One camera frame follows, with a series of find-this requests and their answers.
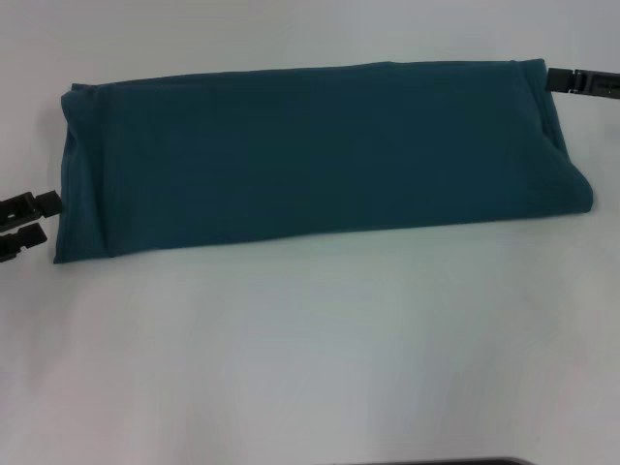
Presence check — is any teal blue FREE print T-shirt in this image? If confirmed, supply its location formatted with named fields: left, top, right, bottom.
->
left=51, top=58, right=595, bottom=265

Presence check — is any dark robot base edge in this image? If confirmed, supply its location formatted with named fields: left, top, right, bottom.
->
left=427, top=457, right=534, bottom=465

